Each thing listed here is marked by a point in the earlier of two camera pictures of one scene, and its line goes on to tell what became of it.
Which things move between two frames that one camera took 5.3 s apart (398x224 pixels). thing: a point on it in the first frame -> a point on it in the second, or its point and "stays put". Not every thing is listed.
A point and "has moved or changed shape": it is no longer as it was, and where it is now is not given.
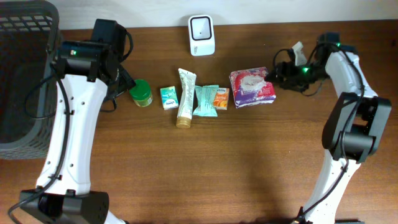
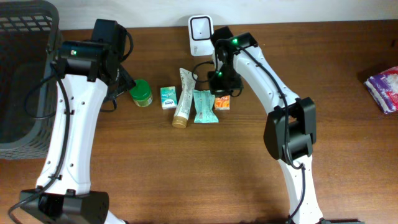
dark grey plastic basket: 30,33 stays put
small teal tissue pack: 170,98 stays put
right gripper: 289,67 -> 217,91
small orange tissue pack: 221,101 stays put
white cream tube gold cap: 187,81 stays put
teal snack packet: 206,96 has moved or changed shape
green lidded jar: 141,93 stays put
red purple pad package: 250,86 -> 383,89
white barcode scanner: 202,41 stays put
